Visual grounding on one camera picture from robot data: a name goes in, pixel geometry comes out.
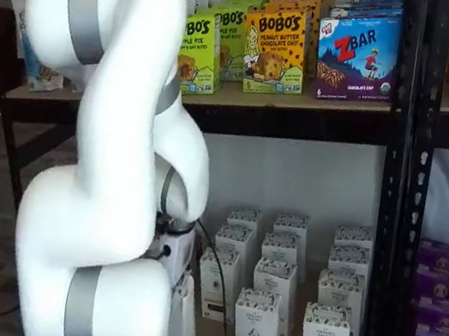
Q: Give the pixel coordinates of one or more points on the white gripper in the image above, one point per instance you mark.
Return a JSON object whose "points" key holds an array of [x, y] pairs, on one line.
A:
{"points": [[179, 251]]}

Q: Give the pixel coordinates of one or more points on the white box yellow strip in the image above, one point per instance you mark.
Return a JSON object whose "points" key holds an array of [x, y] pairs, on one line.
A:
{"points": [[186, 322], [233, 239], [244, 217], [207, 291]]}

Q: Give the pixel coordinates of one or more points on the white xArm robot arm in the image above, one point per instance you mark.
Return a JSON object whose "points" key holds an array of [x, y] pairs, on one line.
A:
{"points": [[129, 116]]}

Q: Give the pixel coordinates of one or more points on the white box pink strip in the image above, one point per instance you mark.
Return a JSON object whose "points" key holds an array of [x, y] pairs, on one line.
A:
{"points": [[275, 277], [256, 334], [282, 248], [290, 225]]}

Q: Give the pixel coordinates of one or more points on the wooden shelf board with snacks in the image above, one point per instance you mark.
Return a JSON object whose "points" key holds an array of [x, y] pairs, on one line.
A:
{"points": [[305, 104]]}

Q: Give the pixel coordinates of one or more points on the green Bobo's apple pie box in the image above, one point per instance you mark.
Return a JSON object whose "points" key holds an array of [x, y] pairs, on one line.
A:
{"points": [[201, 55], [254, 1], [230, 47]]}

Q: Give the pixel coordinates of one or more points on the granola bag blue label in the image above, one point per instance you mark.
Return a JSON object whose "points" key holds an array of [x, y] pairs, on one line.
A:
{"points": [[42, 79]]}

